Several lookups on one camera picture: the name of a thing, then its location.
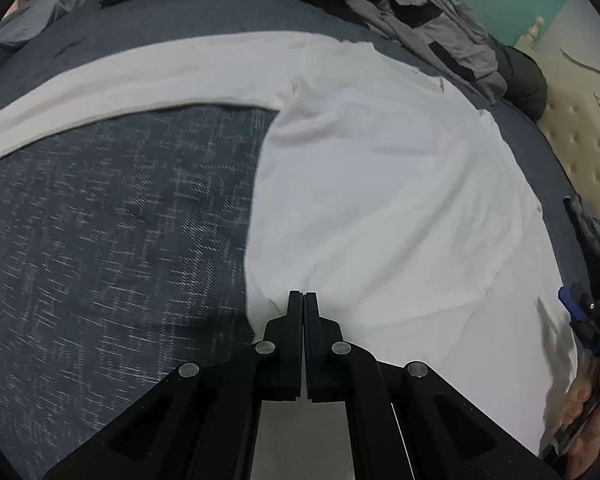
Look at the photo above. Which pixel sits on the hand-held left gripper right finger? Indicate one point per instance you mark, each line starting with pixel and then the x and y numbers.
pixel 312 340

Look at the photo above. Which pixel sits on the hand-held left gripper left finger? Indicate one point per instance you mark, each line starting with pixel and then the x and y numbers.
pixel 296 340

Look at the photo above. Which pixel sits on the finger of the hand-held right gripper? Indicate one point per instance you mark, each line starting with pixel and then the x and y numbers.
pixel 574 302

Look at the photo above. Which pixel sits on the white long-sleeve shirt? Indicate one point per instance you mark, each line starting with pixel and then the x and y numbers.
pixel 380 185

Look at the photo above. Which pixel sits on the grey folded garment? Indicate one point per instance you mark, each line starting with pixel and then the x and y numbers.
pixel 587 240

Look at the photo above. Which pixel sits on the cream tufted headboard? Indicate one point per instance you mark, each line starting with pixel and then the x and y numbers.
pixel 580 125

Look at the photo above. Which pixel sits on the bed with blue sheet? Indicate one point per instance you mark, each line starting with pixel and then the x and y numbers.
pixel 105 220

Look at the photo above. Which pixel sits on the grey jacket with black patches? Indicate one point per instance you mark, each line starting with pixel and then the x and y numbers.
pixel 430 20

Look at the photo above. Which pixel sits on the light grey blanket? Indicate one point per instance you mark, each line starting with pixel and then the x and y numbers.
pixel 40 15

